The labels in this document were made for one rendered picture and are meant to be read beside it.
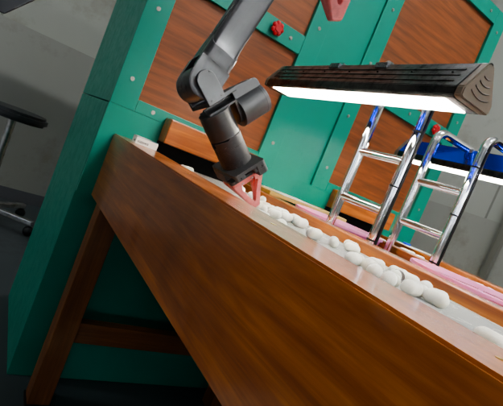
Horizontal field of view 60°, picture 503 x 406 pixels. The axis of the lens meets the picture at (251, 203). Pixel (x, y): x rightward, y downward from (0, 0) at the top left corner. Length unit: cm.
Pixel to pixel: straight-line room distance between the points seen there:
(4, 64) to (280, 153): 218
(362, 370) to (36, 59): 307
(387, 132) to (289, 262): 138
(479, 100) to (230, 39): 41
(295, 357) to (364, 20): 139
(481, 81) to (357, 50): 90
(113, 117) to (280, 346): 95
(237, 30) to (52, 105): 258
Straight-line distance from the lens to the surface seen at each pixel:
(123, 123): 127
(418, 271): 85
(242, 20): 80
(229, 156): 77
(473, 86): 78
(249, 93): 79
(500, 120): 366
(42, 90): 327
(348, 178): 112
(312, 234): 80
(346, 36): 161
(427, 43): 189
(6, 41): 325
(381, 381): 34
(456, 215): 121
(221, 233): 55
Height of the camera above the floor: 82
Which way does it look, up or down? 4 degrees down
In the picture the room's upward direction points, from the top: 22 degrees clockwise
